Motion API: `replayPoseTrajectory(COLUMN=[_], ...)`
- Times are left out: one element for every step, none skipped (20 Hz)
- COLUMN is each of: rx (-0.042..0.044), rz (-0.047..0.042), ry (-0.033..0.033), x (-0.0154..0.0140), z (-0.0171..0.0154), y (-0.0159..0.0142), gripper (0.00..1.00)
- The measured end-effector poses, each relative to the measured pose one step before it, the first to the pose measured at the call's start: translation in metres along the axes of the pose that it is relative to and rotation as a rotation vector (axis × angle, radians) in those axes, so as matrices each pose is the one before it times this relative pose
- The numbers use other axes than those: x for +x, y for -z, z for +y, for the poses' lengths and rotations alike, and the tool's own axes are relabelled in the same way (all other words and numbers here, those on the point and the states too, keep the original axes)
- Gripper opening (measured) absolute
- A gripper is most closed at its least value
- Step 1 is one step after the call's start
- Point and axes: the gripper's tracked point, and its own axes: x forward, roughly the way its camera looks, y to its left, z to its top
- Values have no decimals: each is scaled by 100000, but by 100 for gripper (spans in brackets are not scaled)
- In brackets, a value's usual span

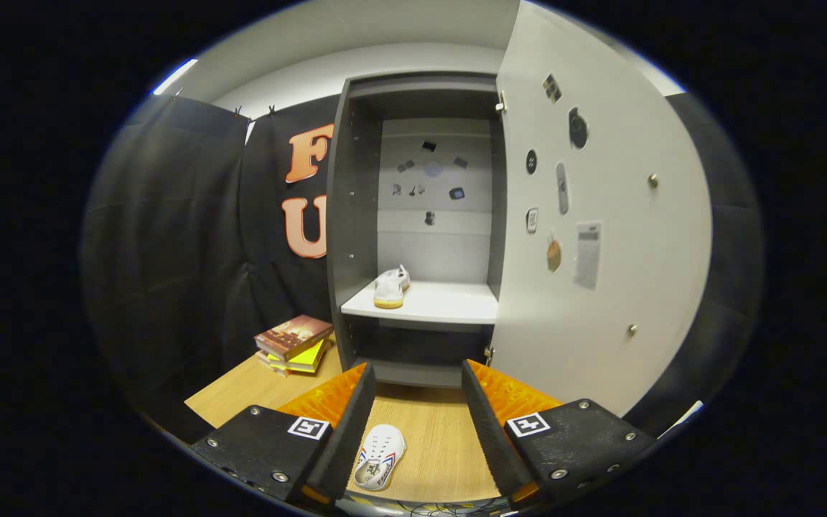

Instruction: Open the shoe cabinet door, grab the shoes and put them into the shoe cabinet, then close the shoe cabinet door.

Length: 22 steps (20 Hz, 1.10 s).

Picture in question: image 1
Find black backdrop cloth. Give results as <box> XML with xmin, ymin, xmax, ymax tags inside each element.
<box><xmin>80</xmin><ymin>90</ymin><xmax>766</xmax><ymax>440</ymax></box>

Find grey shoe cabinet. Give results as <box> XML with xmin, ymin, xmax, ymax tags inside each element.
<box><xmin>326</xmin><ymin>72</ymin><xmax>508</xmax><ymax>388</ymax></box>

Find brown book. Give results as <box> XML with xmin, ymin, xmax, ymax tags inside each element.
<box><xmin>254</xmin><ymin>315</ymin><xmax>334</xmax><ymax>362</ymax></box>

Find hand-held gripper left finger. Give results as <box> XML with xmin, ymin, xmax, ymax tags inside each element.
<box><xmin>190</xmin><ymin>363</ymin><xmax>377</xmax><ymax>503</ymax></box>

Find beige shoe cabinet door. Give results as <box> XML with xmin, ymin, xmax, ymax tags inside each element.
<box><xmin>489</xmin><ymin>0</ymin><xmax>714</xmax><ymax>417</ymax></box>

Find black cables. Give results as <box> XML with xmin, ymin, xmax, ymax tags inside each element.
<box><xmin>385</xmin><ymin>500</ymin><xmax>500</xmax><ymax>517</ymax></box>

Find yellow book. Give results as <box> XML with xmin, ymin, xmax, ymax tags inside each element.
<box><xmin>266</xmin><ymin>339</ymin><xmax>328</xmax><ymax>376</ymax></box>

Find white canvas shoe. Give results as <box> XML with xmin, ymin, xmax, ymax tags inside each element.
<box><xmin>353</xmin><ymin>424</ymin><xmax>407</xmax><ymax>492</ymax></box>
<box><xmin>373</xmin><ymin>264</ymin><xmax>411</xmax><ymax>309</ymax></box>

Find narrow ceiling light panel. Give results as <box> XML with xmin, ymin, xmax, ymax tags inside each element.
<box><xmin>151</xmin><ymin>57</ymin><xmax>199</xmax><ymax>96</ymax></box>

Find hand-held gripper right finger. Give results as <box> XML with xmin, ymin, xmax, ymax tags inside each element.
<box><xmin>461</xmin><ymin>359</ymin><xmax>657</xmax><ymax>503</ymax></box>

